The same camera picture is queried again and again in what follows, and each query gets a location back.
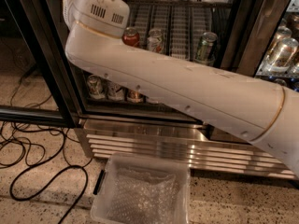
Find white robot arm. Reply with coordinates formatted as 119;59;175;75
63;0;299;175

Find green white can bottom shelf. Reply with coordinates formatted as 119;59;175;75
87;75;105;100

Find white green soda can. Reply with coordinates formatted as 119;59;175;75
147;28;164;54

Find red coca cola can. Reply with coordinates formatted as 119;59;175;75
122;27;140;48

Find open glass fridge door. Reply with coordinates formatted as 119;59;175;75
0;0;78;128

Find stainless steel fridge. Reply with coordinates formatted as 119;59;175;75
12;0;299;181

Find closed glass fridge door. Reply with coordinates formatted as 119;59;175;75
208;0;299;145

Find silver can compartment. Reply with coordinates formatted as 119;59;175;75
265;37;299;73
269;26;292;49

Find brown tea bottle white cap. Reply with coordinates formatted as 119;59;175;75
107;81;124;101

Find clear plastic bin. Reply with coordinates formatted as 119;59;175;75
91;153;190;224

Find bubble wrap sheet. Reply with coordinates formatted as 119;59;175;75
107;168;178;224

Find black cable on floor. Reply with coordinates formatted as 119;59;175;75
0;37;93;224

